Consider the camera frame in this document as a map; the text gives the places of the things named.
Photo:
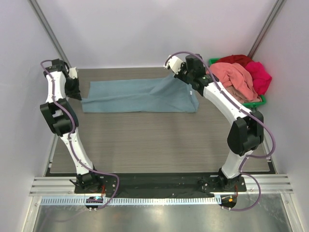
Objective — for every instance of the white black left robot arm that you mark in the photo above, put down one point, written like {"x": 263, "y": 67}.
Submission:
{"x": 63, "y": 84}

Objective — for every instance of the beige t shirt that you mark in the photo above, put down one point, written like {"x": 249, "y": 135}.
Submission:
{"x": 240, "y": 97}

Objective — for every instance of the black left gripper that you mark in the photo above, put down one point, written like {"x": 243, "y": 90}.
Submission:
{"x": 76, "y": 93}

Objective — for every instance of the dark red t shirt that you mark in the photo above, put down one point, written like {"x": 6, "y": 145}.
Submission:
{"x": 242, "y": 60}

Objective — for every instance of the aluminium frame post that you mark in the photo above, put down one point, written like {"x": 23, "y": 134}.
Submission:
{"x": 276, "y": 9}
{"x": 48, "y": 29}

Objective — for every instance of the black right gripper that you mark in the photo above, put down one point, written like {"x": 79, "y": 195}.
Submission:
{"x": 182, "y": 74}

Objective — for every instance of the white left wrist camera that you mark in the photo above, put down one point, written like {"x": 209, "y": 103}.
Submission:
{"x": 73, "y": 73}

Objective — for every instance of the aluminium front rail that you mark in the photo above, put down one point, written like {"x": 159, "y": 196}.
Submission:
{"x": 61, "y": 186}

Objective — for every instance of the slotted white cable duct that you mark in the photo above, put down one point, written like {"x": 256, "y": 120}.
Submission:
{"x": 95, "y": 201}

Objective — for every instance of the green plastic bin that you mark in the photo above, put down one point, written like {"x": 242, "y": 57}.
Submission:
{"x": 248, "y": 105}

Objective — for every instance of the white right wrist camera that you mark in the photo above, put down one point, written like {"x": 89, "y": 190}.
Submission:
{"x": 174, "y": 64}

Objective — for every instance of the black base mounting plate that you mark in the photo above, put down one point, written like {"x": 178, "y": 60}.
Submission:
{"x": 163, "y": 185}

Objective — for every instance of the aluminium frame post right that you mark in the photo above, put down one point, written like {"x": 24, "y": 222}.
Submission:
{"x": 276, "y": 9}

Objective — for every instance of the aluminium frame post left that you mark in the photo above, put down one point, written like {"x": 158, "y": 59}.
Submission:
{"x": 48, "y": 29}

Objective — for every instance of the salmon pink t shirt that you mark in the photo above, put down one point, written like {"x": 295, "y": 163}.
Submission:
{"x": 235, "y": 75}

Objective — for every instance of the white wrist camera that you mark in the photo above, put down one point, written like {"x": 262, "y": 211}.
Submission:
{"x": 174, "y": 64}
{"x": 73, "y": 73}

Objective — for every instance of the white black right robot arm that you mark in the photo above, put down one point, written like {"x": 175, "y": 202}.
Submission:
{"x": 246, "y": 133}

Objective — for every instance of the light blue t shirt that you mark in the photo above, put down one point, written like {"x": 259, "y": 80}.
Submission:
{"x": 159, "y": 95}

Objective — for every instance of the magenta t shirt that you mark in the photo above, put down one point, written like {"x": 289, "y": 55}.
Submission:
{"x": 261, "y": 78}

